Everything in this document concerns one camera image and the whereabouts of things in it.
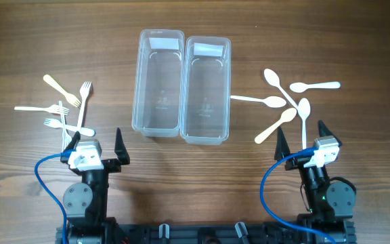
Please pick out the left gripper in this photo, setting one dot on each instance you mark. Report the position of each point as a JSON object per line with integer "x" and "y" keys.
{"x": 108, "y": 164}

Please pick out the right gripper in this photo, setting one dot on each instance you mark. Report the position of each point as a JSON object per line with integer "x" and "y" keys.
{"x": 296, "y": 163}

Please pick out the yellow plastic spoon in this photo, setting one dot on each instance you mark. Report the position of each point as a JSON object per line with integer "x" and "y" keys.
{"x": 287, "y": 116}

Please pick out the clear plastic fork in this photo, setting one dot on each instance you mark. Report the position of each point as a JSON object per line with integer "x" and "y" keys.
{"x": 66, "y": 138}

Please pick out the white spoon vertical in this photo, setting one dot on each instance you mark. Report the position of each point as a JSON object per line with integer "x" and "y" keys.
{"x": 304, "y": 110}

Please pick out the white spoon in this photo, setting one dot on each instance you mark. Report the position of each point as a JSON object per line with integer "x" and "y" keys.
{"x": 302, "y": 87}
{"x": 273, "y": 79}
{"x": 271, "y": 101}

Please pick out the white fork pointing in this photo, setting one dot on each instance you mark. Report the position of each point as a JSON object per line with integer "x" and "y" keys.
{"x": 54, "y": 109}

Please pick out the white fork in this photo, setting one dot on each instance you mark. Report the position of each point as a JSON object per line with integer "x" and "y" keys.
{"x": 84, "y": 92}

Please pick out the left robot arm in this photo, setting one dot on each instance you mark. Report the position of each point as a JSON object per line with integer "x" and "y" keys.
{"x": 86, "y": 202}

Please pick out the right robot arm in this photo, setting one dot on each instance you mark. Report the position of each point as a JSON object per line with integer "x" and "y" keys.
{"x": 328, "y": 199}

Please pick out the left clear plastic container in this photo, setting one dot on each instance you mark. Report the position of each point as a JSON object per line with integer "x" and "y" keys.
{"x": 159, "y": 73}

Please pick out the clear plastic container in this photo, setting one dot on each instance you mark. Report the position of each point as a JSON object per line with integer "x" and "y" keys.
{"x": 159, "y": 73}
{"x": 205, "y": 102}

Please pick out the right clear plastic container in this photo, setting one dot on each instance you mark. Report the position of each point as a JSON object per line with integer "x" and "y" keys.
{"x": 205, "y": 102}

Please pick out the light blue plastic fork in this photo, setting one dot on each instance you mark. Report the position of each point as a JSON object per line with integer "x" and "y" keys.
{"x": 56, "y": 124}

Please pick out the yellow plastic fork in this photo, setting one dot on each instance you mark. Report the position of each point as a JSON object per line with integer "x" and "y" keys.
{"x": 70, "y": 98}

